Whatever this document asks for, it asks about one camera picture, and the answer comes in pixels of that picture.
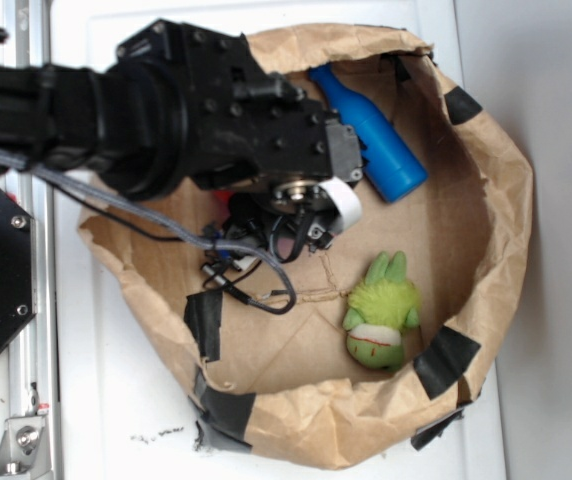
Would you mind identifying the brown paper bag tray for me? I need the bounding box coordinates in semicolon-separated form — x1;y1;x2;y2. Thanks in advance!
79;24;533;469

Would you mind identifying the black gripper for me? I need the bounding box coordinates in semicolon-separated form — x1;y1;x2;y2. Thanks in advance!
204;178;362;263

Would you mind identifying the metal corner bracket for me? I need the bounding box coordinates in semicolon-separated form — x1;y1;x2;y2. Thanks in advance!
0;415;53;479

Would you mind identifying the aluminium frame rail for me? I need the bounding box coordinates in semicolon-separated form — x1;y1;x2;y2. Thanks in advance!
0;0;62;480

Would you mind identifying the white plastic board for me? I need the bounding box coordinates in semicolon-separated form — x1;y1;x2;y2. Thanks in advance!
50;1;506;479

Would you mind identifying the blue plastic bottle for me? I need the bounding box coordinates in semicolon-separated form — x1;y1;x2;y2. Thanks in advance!
309;64;428;203

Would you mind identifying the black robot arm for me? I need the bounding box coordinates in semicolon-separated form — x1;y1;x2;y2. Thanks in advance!
0;20;363;263

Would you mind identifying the green plush toy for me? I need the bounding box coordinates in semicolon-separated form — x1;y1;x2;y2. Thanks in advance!
342;251;421;372

